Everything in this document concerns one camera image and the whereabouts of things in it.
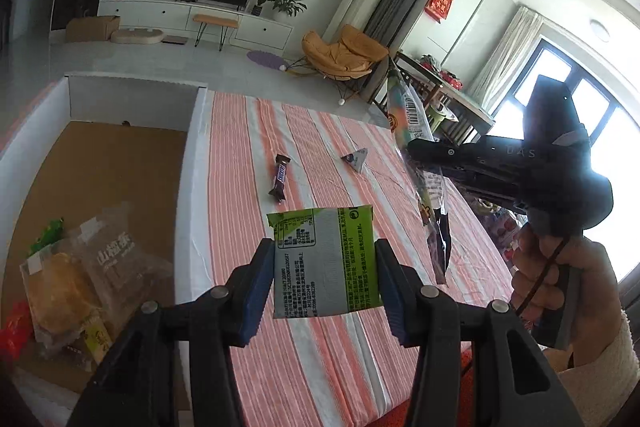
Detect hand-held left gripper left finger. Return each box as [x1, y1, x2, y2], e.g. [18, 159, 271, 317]
[67, 237, 276, 427]

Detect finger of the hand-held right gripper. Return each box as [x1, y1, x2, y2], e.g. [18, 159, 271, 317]
[440, 167, 521, 208]
[406, 138, 523, 168]

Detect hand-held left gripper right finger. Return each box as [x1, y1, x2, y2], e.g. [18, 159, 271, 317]
[374, 238, 583, 427]

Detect long colourful snack packet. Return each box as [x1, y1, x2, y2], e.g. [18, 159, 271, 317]
[384, 59, 453, 285]

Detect lime green silver snack packet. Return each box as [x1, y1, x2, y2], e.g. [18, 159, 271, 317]
[266, 204, 383, 320]

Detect clear packet of brown strips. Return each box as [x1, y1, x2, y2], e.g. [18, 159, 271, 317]
[67, 202, 173, 333]

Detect yellow green snack packet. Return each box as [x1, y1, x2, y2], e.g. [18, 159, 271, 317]
[82, 314, 113, 365]

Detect clear packet of yellow bread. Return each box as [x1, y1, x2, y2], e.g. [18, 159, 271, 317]
[20, 244, 108, 358]

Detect dark green snack packet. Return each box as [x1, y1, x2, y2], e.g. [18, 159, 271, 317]
[27, 217, 66, 258]

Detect white box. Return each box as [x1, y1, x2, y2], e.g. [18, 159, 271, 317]
[0, 74, 208, 427]

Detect red snack packet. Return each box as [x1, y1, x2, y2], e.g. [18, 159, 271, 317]
[0, 302, 36, 365]

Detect person's right forearm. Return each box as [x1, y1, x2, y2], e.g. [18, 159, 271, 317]
[552, 307, 640, 427]

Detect person's right hand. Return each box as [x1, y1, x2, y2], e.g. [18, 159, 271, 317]
[510, 222, 623, 368]

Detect cluttered bottles and packets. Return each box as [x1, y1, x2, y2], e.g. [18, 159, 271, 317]
[470, 197, 526, 260]

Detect dark wooden table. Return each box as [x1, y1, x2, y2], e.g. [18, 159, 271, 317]
[372, 52, 496, 142]

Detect window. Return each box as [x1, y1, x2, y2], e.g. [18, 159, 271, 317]
[492, 34, 640, 283]

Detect white curtain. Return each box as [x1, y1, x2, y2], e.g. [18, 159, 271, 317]
[467, 5, 543, 110]

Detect silver triangular snack packet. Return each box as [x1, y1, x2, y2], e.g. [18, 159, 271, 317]
[341, 148, 370, 172]

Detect brown chocolate bar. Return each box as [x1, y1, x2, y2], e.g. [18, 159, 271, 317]
[267, 153, 292, 202]

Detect orange lounge chair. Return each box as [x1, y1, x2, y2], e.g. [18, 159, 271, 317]
[287, 24, 390, 105]

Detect purple floor mat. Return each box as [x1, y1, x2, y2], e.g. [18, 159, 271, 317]
[246, 50, 288, 70]

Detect large potted green plant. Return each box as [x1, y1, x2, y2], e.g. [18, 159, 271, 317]
[267, 0, 307, 20]

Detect white television cabinet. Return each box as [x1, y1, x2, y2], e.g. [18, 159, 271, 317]
[97, 0, 295, 52]

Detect wooden stool with metal legs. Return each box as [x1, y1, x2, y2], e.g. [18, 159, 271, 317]
[192, 13, 240, 52]

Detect beige pet bed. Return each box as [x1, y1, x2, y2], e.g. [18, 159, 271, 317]
[110, 27, 167, 46]

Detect cardboard box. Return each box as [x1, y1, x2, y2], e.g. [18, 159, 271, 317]
[65, 14, 121, 44]

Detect red wall hanging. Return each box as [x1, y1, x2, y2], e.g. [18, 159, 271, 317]
[424, 0, 455, 25]

